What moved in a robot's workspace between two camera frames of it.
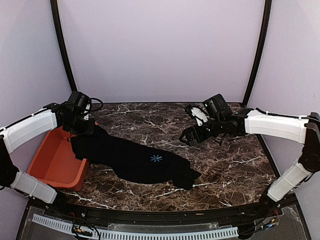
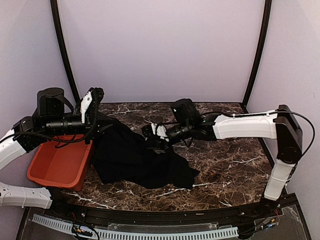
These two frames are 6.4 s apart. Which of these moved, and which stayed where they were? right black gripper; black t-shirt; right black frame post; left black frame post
Moved: right black gripper; black t-shirt
Stayed: left black frame post; right black frame post
